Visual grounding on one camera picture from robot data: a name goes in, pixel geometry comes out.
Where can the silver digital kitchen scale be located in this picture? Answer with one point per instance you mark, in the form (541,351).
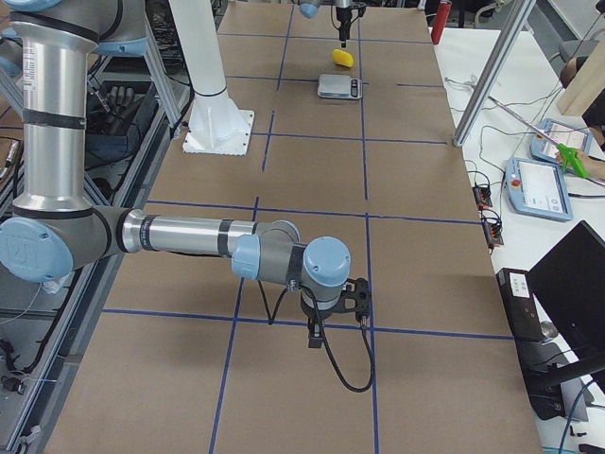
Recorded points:
(340,87)

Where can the black electronics box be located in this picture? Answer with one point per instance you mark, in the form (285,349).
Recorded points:
(519,304)

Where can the green handled reacher tool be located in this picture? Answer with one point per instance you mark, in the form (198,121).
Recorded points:
(569,155)

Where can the black computer monitor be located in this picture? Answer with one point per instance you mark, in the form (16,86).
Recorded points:
(568,282)

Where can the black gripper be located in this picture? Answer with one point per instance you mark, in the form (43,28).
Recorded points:
(344,17)
(316,315)

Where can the far orange black connector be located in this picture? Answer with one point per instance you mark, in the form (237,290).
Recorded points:
(481,189)

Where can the yellow mango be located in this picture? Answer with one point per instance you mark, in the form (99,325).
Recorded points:
(343,58)

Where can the blue teach pendant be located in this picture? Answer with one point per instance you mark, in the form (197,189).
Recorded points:
(537,189)
(571,136)

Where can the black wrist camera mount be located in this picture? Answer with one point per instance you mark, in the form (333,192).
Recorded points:
(357,298)

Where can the red fire extinguisher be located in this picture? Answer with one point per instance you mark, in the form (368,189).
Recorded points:
(441,17)

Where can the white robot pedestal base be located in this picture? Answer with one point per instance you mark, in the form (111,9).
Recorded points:
(216,125)

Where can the wooden board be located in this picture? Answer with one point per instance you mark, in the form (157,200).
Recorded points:
(586,86)

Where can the aluminium frame post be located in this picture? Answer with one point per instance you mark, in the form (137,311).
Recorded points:
(506,39)

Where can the near blue teach pendant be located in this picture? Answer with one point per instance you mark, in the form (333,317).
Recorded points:
(537,189)

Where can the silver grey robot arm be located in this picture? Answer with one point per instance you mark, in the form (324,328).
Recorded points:
(310,8)
(55,230)

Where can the far blue teach pendant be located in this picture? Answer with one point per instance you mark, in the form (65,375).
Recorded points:
(571,136)

